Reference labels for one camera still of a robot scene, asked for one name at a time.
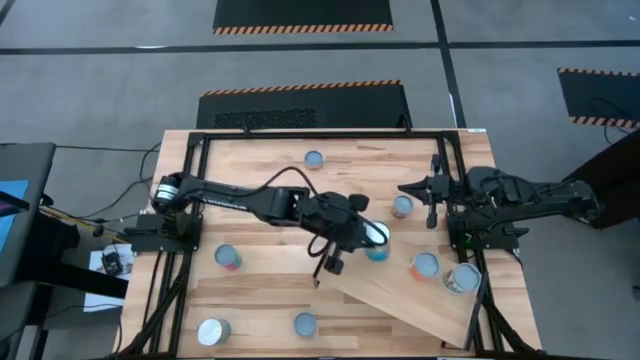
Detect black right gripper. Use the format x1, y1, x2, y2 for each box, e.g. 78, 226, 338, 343
398, 154, 466, 230

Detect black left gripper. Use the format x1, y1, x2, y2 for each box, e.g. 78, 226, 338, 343
299, 192, 391, 276

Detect tall blue can silver lid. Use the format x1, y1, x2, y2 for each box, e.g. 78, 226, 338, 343
363, 220, 392, 263

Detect brown striped can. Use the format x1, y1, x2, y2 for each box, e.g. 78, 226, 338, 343
391, 194, 415, 220

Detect orange label can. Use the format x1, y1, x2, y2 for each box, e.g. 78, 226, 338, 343
409, 251, 442, 282

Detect small blue can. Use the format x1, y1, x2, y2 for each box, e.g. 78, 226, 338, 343
293, 311, 318, 338

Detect red green label can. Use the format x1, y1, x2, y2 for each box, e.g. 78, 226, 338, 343
214, 244, 243, 272

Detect wide silver lid can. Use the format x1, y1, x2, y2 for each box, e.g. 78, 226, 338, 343
196, 318, 233, 347

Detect wooden shelf black ends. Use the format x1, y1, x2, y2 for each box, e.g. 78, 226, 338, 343
312, 227, 490, 351

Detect black mat striped edge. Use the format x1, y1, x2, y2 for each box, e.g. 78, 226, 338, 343
195, 79, 414, 130
556, 67, 640, 130
213, 0, 394, 36

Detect person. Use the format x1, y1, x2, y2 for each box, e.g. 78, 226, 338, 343
563, 128, 640, 231

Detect small black device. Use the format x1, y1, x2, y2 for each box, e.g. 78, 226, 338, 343
101, 251, 124, 275

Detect white paper sheet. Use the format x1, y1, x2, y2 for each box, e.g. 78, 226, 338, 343
82, 243, 136, 314

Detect black desk support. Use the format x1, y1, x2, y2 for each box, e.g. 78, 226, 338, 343
27, 212, 130, 301

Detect grey desk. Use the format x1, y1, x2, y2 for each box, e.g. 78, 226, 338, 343
0, 142, 57, 289

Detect blue screen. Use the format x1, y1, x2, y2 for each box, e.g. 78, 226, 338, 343
0, 179, 30, 256

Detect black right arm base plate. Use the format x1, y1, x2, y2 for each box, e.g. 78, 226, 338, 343
448, 219, 530, 251

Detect black metal table frame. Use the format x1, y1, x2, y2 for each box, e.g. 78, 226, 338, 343
113, 128, 549, 360

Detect black looped floor cable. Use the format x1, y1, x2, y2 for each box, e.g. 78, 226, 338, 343
602, 119, 631, 146

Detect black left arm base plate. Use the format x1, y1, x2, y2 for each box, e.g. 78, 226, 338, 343
122, 213, 204, 253

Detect thin black floor cable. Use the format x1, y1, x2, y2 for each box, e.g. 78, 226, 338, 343
54, 143, 162, 153

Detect yellow cable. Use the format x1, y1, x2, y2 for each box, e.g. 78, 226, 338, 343
39, 205, 131, 241

